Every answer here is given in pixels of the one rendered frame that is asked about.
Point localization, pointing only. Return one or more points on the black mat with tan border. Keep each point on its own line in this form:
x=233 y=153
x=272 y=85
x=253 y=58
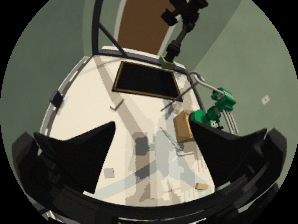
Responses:
x=140 y=79

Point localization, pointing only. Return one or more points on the brown wooden block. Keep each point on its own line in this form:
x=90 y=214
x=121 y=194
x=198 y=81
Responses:
x=182 y=128

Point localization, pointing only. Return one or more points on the tan wooden bar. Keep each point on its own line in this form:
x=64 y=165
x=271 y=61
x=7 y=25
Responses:
x=201 y=186

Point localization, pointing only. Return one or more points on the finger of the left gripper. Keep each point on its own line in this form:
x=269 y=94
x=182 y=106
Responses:
x=171 y=20
x=200 y=4

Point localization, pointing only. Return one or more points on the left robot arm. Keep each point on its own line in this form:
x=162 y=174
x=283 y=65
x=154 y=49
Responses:
x=174 y=45

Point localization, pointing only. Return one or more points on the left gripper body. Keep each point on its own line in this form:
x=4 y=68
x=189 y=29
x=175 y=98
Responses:
x=188 y=12

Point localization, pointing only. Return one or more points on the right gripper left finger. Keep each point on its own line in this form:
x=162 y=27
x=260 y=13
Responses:
x=82 y=156

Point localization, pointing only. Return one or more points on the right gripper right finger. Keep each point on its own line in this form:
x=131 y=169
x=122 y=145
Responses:
x=223 y=152

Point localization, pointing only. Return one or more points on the green bench vise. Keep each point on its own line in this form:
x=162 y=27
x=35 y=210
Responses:
x=225 y=103

